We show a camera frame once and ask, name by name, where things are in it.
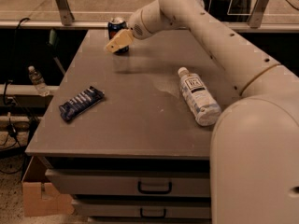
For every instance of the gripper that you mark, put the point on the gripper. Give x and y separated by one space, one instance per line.
135 24

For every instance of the blue pepsi can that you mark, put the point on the blue pepsi can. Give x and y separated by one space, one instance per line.
114 25

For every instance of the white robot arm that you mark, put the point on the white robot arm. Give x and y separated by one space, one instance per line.
254 148

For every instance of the blue snack bag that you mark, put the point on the blue snack bag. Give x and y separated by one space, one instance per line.
80 103

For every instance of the small water bottle on ledge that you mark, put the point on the small water bottle on ledge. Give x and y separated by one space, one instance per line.
38 81

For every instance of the grey drawer cabinet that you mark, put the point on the grey drawer cabinet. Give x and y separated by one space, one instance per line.
142 124

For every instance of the clear plastic water bottle lying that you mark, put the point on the clear plastic water bottle lying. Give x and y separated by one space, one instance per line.
204 107

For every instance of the top grey drawer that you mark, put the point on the top grey drawer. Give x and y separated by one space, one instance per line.
124 183

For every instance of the grey drawer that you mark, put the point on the grey drawer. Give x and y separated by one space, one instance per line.
126 208
124 183

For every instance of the lower grey drawer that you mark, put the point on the lower grey drawer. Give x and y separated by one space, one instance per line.
126 208

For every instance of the cardboard box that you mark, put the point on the cardboard box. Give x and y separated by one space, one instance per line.
40 197

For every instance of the green handled tool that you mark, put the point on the green handled tool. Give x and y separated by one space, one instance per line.
52 44

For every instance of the left metal bracket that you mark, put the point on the left metal bracket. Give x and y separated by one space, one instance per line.
65 12

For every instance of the metal bracket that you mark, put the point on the metal bracket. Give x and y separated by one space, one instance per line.
256 17
65 12

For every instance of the right metal bracket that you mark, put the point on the right metal bracket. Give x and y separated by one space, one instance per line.
256 17

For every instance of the black top drawer handle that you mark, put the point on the black top drawer handle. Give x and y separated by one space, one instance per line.
154 189

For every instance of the black drawer handle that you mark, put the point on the black drawer handle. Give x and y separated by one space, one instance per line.
154 189
152 213

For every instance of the black lower drawer handle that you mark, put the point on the black lower drawer handle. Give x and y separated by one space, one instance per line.
152 213

